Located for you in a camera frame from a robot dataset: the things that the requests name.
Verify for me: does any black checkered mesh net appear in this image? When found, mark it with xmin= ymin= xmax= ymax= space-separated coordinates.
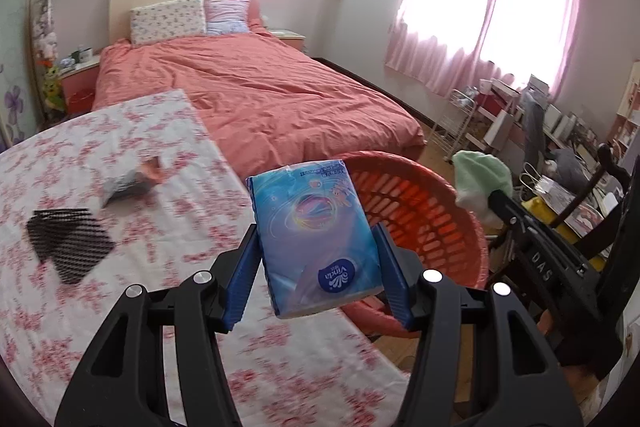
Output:
xmin=26 ymin=208 xmax=115 ymax=285

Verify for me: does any green white cloth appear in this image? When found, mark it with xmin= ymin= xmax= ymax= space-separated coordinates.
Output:
xmin=451 ymin=150 xmax=513 ymax=229

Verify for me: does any blue tissue pack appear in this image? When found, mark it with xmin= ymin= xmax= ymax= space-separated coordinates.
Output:
xmin=246 ymin=159 xmax=383 ymax=319

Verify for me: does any person's right hand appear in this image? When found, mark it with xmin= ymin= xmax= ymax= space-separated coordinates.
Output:
xmin=537 ymin=310 xmax=554 ymax=345

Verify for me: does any cluttered desk with items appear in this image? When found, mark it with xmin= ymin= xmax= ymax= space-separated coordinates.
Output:
xmin=464 ymin=74 xmax=632 ymax=249

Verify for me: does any pink white bookshelf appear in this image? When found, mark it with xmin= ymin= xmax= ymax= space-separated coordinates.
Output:
xmin=613 ymin=61 xmax=640 ymax=157

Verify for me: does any floral pink white tablecloth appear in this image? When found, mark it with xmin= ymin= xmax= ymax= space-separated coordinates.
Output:
xmin=1 ymin=90 xmax=407 ymax=426

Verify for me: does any red plastic laundry basket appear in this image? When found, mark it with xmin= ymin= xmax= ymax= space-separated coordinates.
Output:
xmin=334 ymin=149 xmax=490 ymax=341

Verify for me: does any wardrobe with purple flowers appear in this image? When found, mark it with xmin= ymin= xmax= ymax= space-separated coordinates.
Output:
xmin=0 ymin=1 xmax=39 ymax=152

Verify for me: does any red bin by nightstand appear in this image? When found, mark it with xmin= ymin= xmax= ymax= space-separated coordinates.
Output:
xmin=66 ymin=89 xmax=96 ymax=116

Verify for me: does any plush toy display tube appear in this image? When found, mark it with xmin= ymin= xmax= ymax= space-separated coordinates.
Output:
xmin=32 ymin=0 xmax=66 ymax=122

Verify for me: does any pink left nightstand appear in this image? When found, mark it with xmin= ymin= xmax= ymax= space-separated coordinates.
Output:
xmin=60 ymin=55 xmax=101 ymax=106

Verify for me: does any salmon pink bed duvet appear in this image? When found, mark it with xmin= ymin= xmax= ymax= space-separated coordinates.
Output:
xmin=93 ymin=27 xmax=424 ymax=178

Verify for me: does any white mug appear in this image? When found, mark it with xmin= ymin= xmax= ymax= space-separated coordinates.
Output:
xmin=78 ymin=48 xmax=93 ymax=64

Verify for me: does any pink window curtain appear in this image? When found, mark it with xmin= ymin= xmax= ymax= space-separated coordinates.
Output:
xmin=385 ymin=0 xmax=582 ymax=95

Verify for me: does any floral white pillow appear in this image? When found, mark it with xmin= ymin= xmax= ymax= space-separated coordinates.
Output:
xmin=130 ymin=0 xmax=206 ymax=46

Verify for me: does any pink striped pillow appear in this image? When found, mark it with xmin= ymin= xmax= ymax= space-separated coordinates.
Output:
xmin=204 ymin=0 xmax=250 ymax=37

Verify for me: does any right bedside nightstand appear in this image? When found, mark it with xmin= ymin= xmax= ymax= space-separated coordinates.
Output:
xmin=269 ymin=29 xmax=306 ymax=52

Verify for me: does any white wire rack cart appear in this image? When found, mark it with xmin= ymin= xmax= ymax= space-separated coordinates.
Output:
xmin=426 ymin=89 xmax=476 ymax=161

